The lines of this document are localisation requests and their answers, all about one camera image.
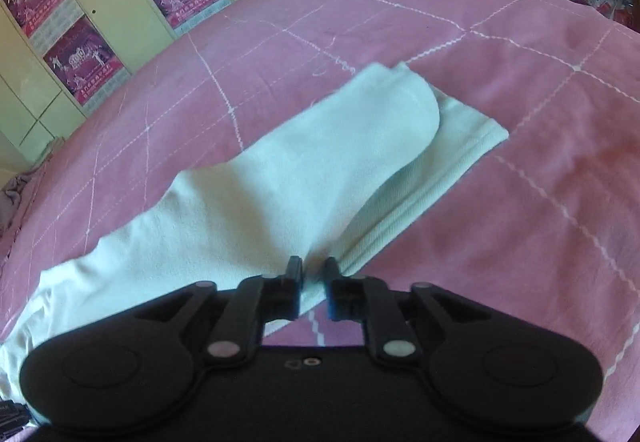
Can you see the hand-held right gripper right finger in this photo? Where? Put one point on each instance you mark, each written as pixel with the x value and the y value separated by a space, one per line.
pixel 334 294

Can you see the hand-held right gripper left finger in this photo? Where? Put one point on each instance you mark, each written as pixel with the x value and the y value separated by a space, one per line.
pixel 295 291

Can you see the white pants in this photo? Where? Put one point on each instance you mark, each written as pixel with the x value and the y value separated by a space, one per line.
pixel 300 161

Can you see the pink checked bedspread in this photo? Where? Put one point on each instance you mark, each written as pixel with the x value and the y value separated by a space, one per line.
pixel 500 222

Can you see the grey crumpled cloth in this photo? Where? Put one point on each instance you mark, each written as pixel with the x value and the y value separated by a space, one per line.
pixel 15 197

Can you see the left red calendar poster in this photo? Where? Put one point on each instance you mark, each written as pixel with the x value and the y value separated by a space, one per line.
pixel 82 61

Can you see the pile of colourful packages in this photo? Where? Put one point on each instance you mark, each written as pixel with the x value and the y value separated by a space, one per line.
pixel 610 1

